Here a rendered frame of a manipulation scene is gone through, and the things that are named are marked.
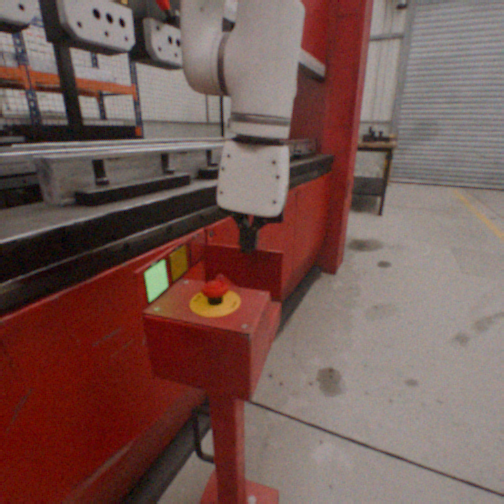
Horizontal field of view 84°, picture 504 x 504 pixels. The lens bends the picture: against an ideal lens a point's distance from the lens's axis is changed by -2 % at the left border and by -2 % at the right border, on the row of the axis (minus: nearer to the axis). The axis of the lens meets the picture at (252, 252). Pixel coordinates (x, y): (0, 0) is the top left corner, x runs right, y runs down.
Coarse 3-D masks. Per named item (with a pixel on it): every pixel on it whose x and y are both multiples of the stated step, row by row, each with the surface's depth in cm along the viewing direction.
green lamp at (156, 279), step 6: (162, 264) 42; (150, 270) 39; (156, 270) 41; (162, 270) 42; (150, 276) 39; (156, 276) 41; (162, 276) 42; (150, 282) 40; (156, 282) 41; (162, 282) 42; (150, 288) 40; (156, 288) 41; (162, 288) 43; (150, 294) 40; (156, 294) 41; (150, 300) 40
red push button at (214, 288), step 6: (210, 282) 41; (216, 282) 41; (222, 282) 41; (204, 288) 40; (210, 288) 39; (216, 288) 39; (222, 288) 39; (228, 288) 40; (204, 294) 39; (210, 294) 39; (216, 294) 39; (222, 294) 39; (210, 300) 40; (216, 300) 40; (222, 300) 41
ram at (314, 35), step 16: (304, 0) 132; (320, 0) 150; (224, 16) 85; (304, 16) 136; (320, 16) 154; (304, 32) 139; (320, 32) 158; (304, 48) 142; (320, 48) 163; (304, 64) 146
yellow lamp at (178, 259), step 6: (174, 252) 45; (180, 252) 47; (174, 258) 45; (180, 258) 47; (186, 258) 49; (174, 264) 45; (180, 264) 47; (186, 264) 49; (174, 270) 45; (180, 270) 47; (186, 270) 49; (174, 276) 46
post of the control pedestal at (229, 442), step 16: (224, 400) 52; (240, 400) 55; (224, 416) 53; (240, 416) 56; (224, 432) 55; (240, 432) 58; (224, 448) 57; (240, 448) 59; (224, 464) 59; (240, 464) 61; (224, 480) 62; (240, 480) 63; (224, 496) 64; (240, 496) 65
